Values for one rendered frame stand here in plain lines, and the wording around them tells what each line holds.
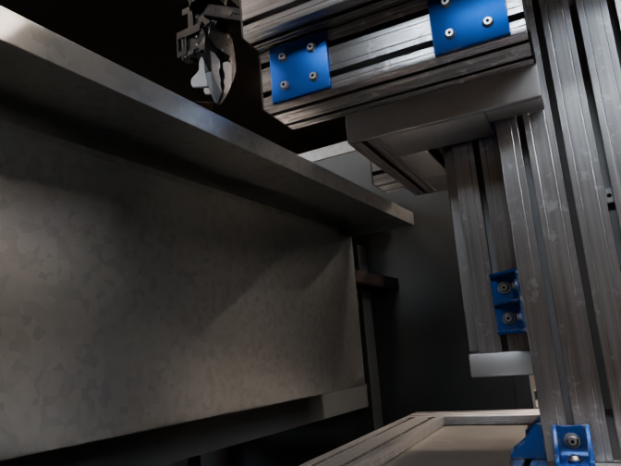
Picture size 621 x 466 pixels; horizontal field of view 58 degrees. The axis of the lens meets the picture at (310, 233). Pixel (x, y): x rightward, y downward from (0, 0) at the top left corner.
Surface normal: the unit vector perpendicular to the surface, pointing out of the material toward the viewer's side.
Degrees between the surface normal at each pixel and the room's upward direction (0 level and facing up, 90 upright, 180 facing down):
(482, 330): 90
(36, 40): 90
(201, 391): 90
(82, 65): 90
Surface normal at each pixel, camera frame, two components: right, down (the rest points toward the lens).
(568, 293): -0.44, -0.15
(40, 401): 0.86, -0.17
